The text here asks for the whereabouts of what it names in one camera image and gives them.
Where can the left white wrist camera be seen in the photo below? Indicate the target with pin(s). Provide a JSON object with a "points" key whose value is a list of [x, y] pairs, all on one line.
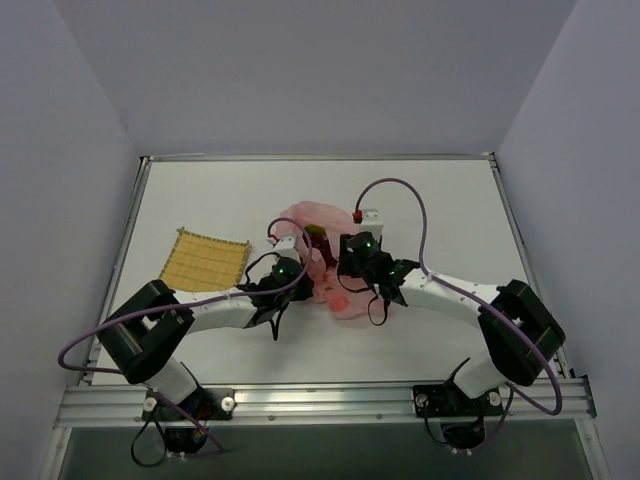
{"points": [[290, 246]]}

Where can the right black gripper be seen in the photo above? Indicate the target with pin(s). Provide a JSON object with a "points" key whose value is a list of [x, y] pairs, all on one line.
{"points": [[345, 263]]}

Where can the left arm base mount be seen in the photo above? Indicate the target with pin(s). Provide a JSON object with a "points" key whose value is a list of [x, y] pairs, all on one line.
{"points": [[180, 427]]}

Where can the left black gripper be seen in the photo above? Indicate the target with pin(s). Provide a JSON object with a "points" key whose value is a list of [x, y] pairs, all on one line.
{"points": [[302, 285]]}

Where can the green fake fruit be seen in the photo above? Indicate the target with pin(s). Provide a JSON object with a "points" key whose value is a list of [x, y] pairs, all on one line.
{"points": [[315, 230]]}

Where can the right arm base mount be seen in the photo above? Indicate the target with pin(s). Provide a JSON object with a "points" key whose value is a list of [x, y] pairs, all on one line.
{"points": [[457, 422]]}

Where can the aluminium front rail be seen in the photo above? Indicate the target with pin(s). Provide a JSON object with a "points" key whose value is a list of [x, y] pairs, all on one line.
{"points": [[254, 404]]}

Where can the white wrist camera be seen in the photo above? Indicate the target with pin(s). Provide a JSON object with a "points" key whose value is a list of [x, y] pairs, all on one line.
{"points": [[290, 246], [369, 220]]}

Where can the yellow bamboo mat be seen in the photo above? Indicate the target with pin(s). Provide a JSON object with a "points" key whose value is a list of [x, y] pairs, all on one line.
{"points": [[200, 263]]}

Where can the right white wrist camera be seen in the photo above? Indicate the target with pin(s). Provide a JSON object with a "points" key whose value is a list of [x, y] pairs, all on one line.
{"points": [[369, 220]]}

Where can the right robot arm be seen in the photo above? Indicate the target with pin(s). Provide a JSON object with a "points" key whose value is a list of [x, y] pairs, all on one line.
{"points": [[520, 334]]}

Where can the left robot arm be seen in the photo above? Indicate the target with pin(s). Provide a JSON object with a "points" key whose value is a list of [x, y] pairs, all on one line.
{"points": [[143, 333]]}

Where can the pink plastic bag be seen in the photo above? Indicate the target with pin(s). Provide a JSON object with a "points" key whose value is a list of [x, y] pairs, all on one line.
{"points": [[336, 294]]}

